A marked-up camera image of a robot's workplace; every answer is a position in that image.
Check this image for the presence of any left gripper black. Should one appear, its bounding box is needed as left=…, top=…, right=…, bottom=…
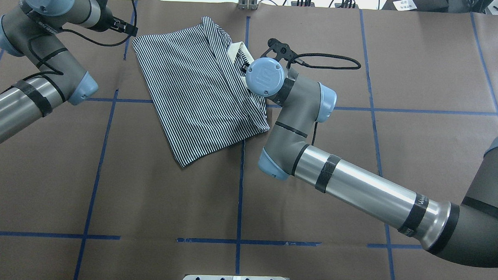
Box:
left=99, top=9, right=139, bottom=36

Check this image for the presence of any striped polo shirt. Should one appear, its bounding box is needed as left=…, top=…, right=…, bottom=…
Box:
left=132, top=16, right=270, bottom=168

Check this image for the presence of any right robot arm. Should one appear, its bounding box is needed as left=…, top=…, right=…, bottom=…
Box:
left=244, top=57, right=498, bottom=268

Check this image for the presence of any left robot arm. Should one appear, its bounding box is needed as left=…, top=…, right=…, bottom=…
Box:
left=0, top=0, right=139, bottom=144

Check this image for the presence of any aluminium frame post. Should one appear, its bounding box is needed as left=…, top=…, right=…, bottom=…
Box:
left=237, top=0, right=259, bottom=10

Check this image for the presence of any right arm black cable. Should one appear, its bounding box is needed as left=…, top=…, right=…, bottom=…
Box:
left=295, top=53, right=362, bottom=71

